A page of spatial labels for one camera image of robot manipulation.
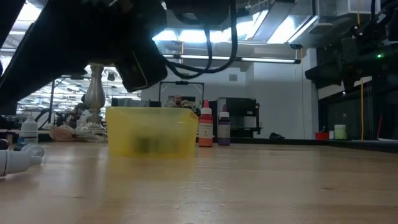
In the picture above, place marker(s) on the black aluminium table frame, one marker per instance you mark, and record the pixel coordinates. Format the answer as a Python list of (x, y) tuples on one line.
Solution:
[(311, 142)]

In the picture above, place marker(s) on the white bottle lying left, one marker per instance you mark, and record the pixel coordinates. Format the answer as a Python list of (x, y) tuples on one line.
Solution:
[(18, 162)]

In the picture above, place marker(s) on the black equipment cart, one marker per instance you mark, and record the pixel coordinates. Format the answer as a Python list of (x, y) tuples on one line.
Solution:
[(239, 107)]

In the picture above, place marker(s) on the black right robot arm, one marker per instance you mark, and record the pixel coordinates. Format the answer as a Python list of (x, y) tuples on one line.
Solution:
[(392, 21)]

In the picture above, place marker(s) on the black gantry frame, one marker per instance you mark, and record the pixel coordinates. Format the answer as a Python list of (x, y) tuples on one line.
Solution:
[(52, 102), (182, 82)]

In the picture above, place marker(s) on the long ceiling light bar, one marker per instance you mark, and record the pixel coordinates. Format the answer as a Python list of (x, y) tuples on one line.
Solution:
[(264, 59)]

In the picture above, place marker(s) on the white roller blind cassette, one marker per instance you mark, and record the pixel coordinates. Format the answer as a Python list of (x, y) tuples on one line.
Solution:
[(332, 90)]

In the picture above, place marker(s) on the black security camera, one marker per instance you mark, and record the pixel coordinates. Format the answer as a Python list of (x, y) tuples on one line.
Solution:
[(296, 46)]

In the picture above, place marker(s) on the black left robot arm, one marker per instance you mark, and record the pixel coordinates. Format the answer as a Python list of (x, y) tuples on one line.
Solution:
[(62, 46)]

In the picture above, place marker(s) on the small black dropper bottle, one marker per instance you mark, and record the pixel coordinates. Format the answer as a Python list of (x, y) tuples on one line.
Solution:
[(143, 145)]

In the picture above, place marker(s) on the person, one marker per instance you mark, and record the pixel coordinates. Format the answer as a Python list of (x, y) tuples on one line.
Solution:
[(178, 100), (79, 112)]

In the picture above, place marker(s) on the yellow translucent plastic bin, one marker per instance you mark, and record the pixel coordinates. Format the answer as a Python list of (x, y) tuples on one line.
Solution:
[(168, 130)]

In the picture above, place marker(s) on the red food coloring bottle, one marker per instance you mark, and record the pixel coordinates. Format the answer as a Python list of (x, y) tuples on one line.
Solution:
[(206, 130)]

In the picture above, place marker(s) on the green wipes canister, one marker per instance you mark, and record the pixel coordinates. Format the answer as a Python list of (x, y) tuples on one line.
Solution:
[(340, 132)]

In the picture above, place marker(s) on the white plastic bottle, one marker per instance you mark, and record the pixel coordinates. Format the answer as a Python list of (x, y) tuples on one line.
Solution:
[(28, 130)]

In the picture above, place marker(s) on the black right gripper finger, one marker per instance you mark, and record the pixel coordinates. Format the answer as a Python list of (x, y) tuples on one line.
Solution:
[(349, 82), (326, 73)]

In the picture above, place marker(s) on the white-shade silver table lamp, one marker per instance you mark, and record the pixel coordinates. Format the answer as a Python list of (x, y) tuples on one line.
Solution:
[(94, 93)]

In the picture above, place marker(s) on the small white box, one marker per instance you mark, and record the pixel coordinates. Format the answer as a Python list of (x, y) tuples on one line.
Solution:
[(331, 135)]

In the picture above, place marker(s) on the grey wall vent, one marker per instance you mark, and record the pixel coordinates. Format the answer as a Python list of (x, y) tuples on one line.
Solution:
[(233, 77)]

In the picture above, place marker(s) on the purple food coloring bottle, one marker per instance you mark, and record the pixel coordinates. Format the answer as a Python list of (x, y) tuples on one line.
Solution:
[(224, 130)]

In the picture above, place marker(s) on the red storage box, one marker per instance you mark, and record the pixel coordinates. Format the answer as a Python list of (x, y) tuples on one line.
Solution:
[(321, 136)]

